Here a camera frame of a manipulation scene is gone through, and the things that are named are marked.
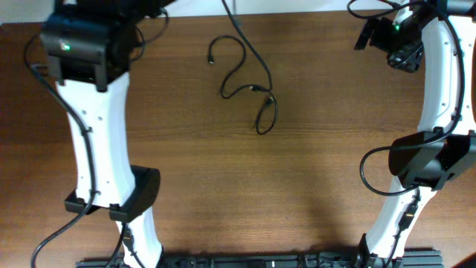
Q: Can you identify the short black USB cable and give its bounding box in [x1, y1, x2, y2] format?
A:
[207, 34, 266, 100]

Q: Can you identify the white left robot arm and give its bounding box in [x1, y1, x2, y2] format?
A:
[39, 0, 167, 267]

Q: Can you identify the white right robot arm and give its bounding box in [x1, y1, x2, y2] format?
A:
[319, 1, 475, 267]

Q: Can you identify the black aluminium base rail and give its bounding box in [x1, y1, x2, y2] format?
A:
[76, 249, 443, 268]

